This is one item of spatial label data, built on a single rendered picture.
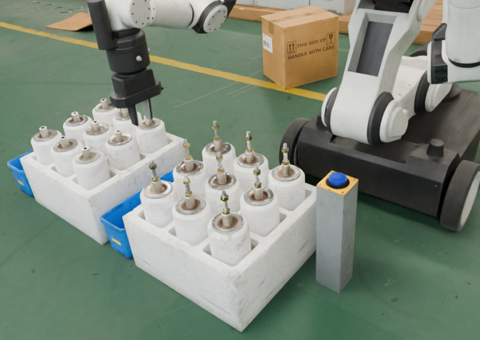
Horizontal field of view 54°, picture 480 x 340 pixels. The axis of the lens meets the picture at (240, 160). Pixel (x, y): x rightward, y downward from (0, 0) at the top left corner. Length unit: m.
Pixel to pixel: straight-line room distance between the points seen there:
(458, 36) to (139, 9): 0.58
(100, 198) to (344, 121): 0.72
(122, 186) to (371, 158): 0.74
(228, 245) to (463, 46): 0.61
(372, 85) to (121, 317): 0.86
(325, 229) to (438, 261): 0.38
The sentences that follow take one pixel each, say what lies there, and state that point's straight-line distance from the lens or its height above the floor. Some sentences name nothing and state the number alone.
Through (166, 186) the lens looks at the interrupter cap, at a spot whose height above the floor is 0.25.
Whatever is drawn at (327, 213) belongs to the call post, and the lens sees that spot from 1.10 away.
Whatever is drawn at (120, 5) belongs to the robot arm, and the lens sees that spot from 0.99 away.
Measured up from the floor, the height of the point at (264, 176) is 0.21.
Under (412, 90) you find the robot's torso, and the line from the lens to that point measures 1.50.
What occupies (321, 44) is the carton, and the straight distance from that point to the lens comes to 2.32.
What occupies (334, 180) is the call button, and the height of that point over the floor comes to 0.33.
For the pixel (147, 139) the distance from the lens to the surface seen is 1.53.
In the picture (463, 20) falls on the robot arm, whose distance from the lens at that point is 0.82.
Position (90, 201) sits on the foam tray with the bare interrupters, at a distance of 1.40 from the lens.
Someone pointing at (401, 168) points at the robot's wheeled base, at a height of 0.18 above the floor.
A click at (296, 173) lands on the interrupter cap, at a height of 0.25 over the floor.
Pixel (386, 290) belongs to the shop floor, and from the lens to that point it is 1.29.
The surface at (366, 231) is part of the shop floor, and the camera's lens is 1.44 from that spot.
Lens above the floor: 0.94
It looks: 32 degrees down
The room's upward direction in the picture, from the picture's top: 6 degrees counter-clockwise
